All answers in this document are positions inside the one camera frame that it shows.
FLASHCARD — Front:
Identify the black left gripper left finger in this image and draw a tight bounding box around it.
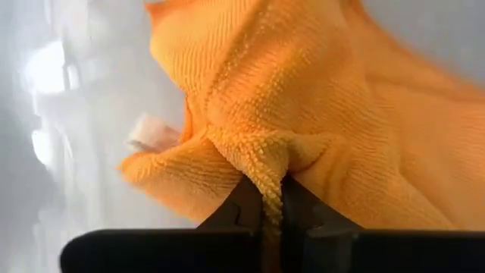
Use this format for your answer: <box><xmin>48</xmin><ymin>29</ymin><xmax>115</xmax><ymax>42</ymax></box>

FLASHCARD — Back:
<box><xmin>60</xmin><ymin>177</ymin><xmax>262</xmax><ymax>273</ymax></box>

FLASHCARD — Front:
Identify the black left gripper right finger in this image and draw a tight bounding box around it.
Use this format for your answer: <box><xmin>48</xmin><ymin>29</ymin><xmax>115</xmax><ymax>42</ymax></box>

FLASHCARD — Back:
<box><xmin>282</xmin><ymin>176</ymin><xmax>485</xmax><ymax>273</ymax></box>

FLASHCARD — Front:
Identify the orange towel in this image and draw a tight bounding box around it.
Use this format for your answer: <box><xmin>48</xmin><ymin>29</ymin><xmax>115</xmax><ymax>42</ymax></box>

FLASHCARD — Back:
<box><xmin>119</xmin><ymin>0</ymin><xmax>485</xmax><ymax>273</ymax></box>

